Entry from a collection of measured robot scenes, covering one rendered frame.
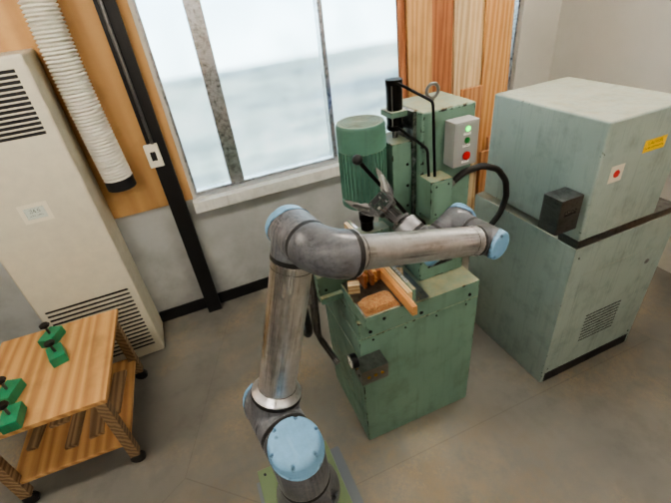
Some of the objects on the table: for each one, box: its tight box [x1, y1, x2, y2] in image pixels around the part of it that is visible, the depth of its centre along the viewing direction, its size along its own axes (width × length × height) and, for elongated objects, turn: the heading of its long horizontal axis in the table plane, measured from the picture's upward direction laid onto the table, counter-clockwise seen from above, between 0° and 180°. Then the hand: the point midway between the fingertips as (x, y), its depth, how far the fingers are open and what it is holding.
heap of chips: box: [356, 290, 399, 316], centre depth 150 cm, size 9×14×4 cm, turn 121°
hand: (359, 184), depth 137 cm, fingers open, 14 cm apart
